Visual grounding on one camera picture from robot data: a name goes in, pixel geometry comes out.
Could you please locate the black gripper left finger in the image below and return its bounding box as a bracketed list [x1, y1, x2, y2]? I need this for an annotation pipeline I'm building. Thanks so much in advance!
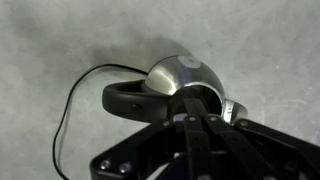
[89, 97, 215, 180]

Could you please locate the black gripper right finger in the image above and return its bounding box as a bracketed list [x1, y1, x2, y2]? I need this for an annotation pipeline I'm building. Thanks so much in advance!
[194, 97, 320, 180]

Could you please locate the black kettle power cord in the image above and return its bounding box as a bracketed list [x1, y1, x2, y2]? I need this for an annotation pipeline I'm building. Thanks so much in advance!
[52, 63, 149, 180]

